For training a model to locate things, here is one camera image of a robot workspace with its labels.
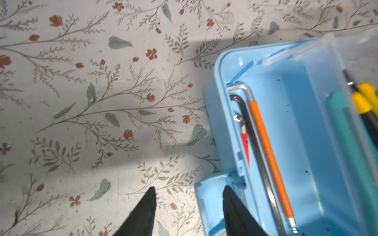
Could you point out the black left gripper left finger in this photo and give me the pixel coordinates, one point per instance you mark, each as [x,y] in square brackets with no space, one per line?
[141,220]

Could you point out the orange handled hex key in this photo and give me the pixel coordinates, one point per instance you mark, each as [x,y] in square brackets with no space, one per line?
[269,154]

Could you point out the light blue plastic tool box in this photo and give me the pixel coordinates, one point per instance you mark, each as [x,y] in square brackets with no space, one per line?
[301,134]

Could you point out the black hex key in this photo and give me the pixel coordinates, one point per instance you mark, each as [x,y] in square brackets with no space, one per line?
[260,162]

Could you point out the yellow black utility knife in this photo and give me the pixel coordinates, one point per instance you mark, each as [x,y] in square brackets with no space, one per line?
[365,98]

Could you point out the red handled hex key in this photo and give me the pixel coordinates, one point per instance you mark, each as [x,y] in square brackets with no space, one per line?
[244,136]

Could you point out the teal utility knife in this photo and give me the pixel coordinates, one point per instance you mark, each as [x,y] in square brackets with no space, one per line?
[354,157]

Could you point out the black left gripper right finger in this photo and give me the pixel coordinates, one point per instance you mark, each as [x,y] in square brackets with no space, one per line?
[238,220]

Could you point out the clear tool box lid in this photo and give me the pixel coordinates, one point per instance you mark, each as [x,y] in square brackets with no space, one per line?
[325,59]

